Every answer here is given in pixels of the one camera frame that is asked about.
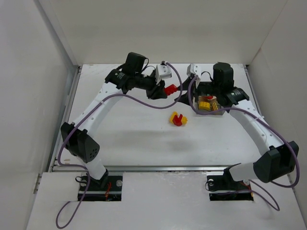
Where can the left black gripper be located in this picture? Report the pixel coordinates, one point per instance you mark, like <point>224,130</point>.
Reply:
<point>156,89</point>

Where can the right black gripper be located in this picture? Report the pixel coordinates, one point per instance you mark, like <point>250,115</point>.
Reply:
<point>195,90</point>

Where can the yellow curved lego brick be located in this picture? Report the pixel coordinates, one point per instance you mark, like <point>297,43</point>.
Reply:
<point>204,106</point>

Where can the red rectangular lego brick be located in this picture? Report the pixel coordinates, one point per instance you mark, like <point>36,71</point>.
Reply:
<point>170,89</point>

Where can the yellow striped lego brick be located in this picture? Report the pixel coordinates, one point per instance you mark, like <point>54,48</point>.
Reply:
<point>214,107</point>

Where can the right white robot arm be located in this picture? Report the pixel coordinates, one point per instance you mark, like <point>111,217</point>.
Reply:
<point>278,157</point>

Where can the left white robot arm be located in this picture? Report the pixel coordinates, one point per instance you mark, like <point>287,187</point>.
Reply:
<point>78,136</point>

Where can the grey transparent container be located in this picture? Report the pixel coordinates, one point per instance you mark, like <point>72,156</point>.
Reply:
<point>216,112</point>

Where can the yellow lego brick left cluster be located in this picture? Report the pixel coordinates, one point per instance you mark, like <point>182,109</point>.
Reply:
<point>172,117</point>

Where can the yellow lego brick cluster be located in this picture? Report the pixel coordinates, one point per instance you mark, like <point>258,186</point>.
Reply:
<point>172,117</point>
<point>184,120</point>

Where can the yellow lego brick right cluster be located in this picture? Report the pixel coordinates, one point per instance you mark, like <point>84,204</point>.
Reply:
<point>184,120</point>

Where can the red lego brick cluster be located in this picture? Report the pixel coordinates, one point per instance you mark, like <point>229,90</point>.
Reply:
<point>177,120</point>

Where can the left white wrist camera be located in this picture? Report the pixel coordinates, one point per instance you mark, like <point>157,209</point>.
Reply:
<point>162,72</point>

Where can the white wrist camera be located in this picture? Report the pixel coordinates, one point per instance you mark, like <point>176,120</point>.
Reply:
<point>193,69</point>
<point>162,72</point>

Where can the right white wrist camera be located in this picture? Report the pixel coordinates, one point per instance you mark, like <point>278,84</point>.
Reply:
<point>193,69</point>

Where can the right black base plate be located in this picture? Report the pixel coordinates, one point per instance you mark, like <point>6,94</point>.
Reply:
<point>222,189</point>

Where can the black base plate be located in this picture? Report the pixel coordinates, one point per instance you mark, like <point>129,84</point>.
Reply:
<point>222,189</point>
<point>111,191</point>

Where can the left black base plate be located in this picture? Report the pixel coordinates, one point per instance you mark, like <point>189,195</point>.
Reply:
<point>111,191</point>

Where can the aluminium rail front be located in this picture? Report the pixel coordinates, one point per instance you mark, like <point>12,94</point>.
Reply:
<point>70,168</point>

